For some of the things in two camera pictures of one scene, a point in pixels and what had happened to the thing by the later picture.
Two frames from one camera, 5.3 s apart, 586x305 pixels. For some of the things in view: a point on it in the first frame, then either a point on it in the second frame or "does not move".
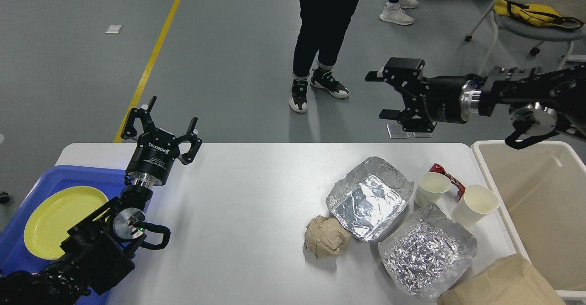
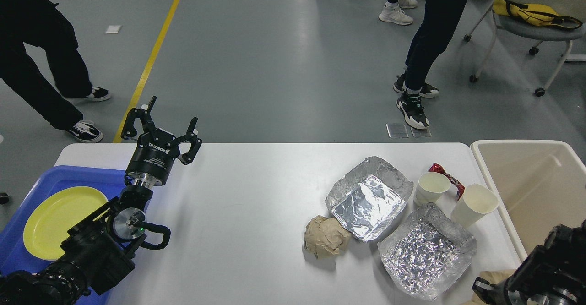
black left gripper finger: (191, 135) does not move
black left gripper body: (152, 159) does not move
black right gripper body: (450, 99) -> (491, 294)
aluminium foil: (427, 254) does not move
